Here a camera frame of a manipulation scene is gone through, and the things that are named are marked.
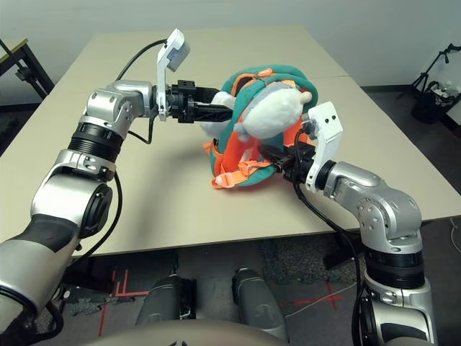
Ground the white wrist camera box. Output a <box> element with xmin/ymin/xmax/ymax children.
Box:
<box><xmin>301</xmin><ymin>101</ymin><xmax>344</xmax><ymax>192</ymax></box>
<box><xmin>156</xmin><ymin>28</ymin><xmax>191</xmax><ymax>122</ymax></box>

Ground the dark grey robot left leg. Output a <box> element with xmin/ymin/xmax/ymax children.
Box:
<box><xmin>135</xmin><ymin>273</ymin><xmax>197</xmax><ymax>325</ymax></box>

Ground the black tripod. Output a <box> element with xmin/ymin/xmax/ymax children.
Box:
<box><xmin>410</xmin><ymin>43</ymin><xmax>461</xmax><ymax>91</ymax></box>

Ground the grey robot torso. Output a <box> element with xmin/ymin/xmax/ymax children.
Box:
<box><xmin>97</xmin><ymin>320</ymin><xmax>289</xmax><ymax>346</ymax></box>

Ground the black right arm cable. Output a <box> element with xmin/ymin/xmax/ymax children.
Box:
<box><xmin>293</xmin><ymin>128</ymin><xmax>368</xmax><ymax>346</ymax></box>

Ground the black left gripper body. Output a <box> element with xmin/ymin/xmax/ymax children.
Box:
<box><xmin>166</xmin><ymin>79</ymin><xmax>203</xmax><ymax>125</ymax></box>

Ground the black table leg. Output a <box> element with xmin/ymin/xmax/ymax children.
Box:
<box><xmin>323</xmin><ymin>234</ymin><xmax>356</xmax><ymax>270</ymax></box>

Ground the dark grey robot right leg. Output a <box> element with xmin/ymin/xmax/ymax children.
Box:
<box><xmin>232</xmin><ymin>267</ymin><xmax>289</xmax><ymax>342</ymax></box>

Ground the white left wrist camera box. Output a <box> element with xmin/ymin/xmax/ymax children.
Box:
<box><xmin>156</xmin><ymin>28</ymin><xmax>191</xmax><ymax>122</ymax></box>

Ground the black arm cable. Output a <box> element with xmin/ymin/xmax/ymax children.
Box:
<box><xmin>293</xmin><ymin>128</ymin><xmax>368</xmax><ymax>346</ymax></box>
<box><xmin>73</xmin><ymin>38</ymin><xmax>170</xmax><ymax>259</ymax></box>

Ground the dark grey robot leg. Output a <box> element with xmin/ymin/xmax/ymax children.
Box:
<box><xmin>232</xmin><ymin>267</ymin><xmax>289</xmax><ymax>342</ymax></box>
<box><xmin>135</xmin><ymin>273</ymin><xmax>197</xmax><ymax>325</ymax></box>

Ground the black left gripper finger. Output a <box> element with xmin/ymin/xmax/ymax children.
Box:
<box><xmin>196</xmin><ymin>85</ymin><xmax>222</xmax><ymax>105</ymax></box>
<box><xmin>194</xmin><ymin>102</ymin><xmax>236</xmax><ymax>124</ymax></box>

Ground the thin white floor cable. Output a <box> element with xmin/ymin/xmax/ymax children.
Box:
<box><xmin>448</xmin><ymin>218</ymin><xmax>461</xmax><ymax>247</ymax></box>
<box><xmin>284</xmin><ymin>283</ymin><xmax>357</xmax><ymax>318</ymax></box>

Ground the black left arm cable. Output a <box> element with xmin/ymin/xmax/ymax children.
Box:
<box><xmin>73</xmin><ymin>38</ymin><xmax>170</xmax><ymax>259</ymax></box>

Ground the black pole with clamp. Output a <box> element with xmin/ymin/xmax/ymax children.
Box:
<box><xmin>0</xmin><ymin>38</ymin><xmax>29</xmax><ymax>81</ymax></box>

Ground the teal orange shark backpack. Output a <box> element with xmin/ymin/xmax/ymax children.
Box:
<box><xmin>203</xmin><ymin>66</ymin><xmax>320</xmax><ymax>190</ymax></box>

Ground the black side table frame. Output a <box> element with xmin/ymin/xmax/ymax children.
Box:
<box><xmin>0</xmin><ymin>37</ymin><xmax>55</xmax><ymax>100</ymax></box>

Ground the black bag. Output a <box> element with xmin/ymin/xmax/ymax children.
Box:
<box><xmin>410</xmin><ymin>81</ymin><xmax>457</xmax><ymax>124</ymax></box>

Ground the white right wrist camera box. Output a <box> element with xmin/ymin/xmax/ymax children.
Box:
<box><xmin>301</xmin><ymin>101</ymin><xmax>344</xmax><ymax>192</ymax></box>

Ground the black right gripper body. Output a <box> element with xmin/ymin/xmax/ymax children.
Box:
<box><xmin>282</xmin><ymin>142</ymin><xmax>318</xmax><ymax>183</ymax></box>

